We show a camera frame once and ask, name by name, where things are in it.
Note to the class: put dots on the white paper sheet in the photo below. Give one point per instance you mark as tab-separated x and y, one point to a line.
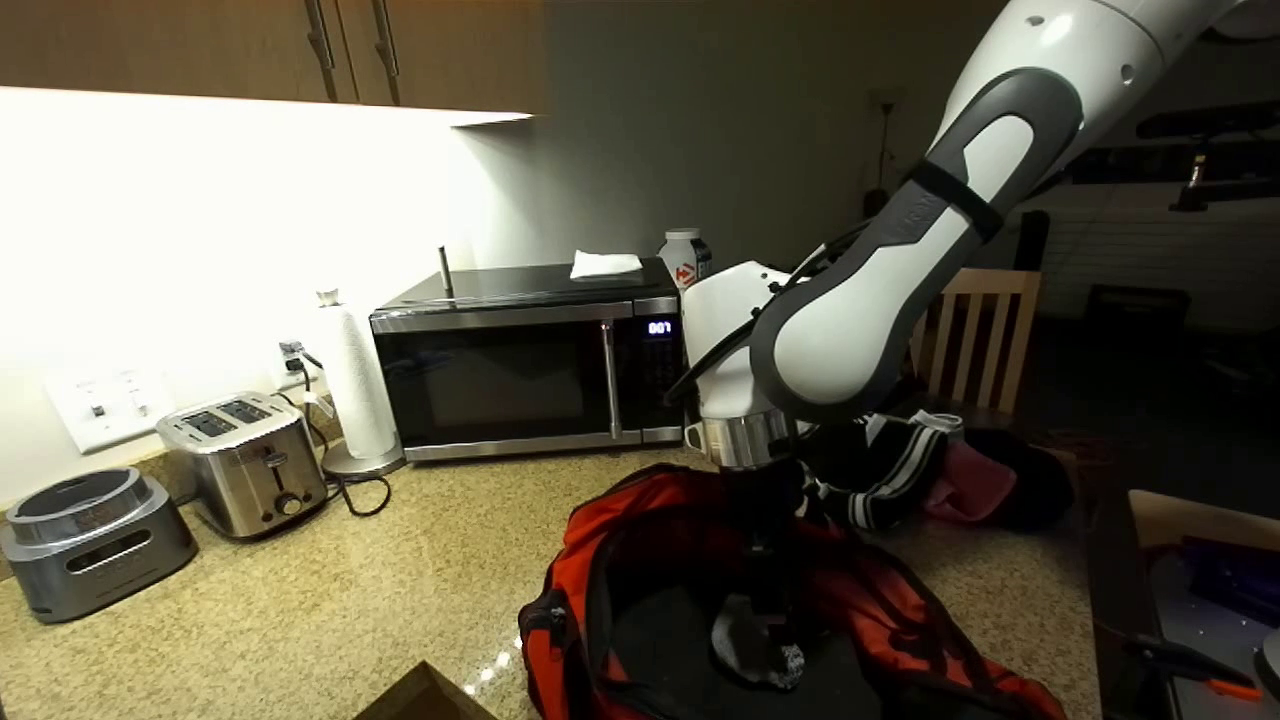
604	264

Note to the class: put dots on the wooden slatted chair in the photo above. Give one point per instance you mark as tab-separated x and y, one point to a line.
983	344

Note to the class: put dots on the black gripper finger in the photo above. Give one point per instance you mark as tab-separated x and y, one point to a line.
745	611
790	618

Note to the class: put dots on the black steel microwave oven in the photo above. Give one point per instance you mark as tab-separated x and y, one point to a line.
522	380

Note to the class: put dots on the grey perforated mounting plate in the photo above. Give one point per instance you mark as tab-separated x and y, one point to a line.
1202	640

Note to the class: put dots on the black fabric hat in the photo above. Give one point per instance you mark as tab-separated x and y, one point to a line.
1035	480

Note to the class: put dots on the red black duffel bag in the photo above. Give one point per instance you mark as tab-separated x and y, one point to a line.
921	625

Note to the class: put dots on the white bottle red label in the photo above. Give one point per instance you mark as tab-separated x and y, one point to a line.
683	255

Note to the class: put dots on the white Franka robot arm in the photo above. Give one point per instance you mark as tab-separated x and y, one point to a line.
854	335

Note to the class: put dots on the thin grey upright stick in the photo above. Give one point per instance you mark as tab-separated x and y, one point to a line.
446	275

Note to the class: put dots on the white paper towel roll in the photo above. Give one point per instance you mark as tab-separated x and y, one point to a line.
356	386

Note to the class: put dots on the black white lettered beanie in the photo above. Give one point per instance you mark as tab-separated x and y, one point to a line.
886	467

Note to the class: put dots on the light wooden table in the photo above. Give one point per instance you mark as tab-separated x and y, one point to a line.
1202	520

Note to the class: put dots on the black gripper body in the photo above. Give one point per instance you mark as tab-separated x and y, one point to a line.
768	525

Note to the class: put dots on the grey round countertop appliance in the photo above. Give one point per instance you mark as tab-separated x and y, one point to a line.
93	541

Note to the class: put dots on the silver two-slot toaster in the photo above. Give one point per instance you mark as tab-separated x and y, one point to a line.
244	467

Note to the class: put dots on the brown wooden upper cabinets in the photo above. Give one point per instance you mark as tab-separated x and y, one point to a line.
201	47

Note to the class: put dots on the wall outlet with plug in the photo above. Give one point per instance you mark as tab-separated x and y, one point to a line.
298	366

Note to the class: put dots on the white wall switch plate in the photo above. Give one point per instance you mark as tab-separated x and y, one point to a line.
105	410

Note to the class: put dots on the pink cloth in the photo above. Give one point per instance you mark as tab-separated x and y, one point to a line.
970	485

